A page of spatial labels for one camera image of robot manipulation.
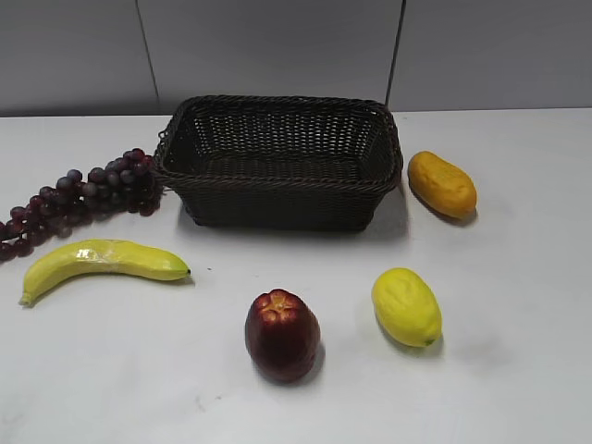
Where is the red apple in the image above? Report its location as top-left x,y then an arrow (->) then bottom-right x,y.
244,289 -> 321,383

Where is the black woven basket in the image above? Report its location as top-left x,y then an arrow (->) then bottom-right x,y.
154,95 -> 403,231

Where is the yellow lemon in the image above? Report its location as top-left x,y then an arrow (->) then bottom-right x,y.
371,267 -> 442,348

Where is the orange mango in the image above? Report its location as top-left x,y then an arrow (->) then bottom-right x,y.
407,151 -> 477,219

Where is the purple grape bunch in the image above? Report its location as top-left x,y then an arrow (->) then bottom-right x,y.
1,148 -> 164,263

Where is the yellow banana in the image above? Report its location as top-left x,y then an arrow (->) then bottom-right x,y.
18,239 -> 191,307

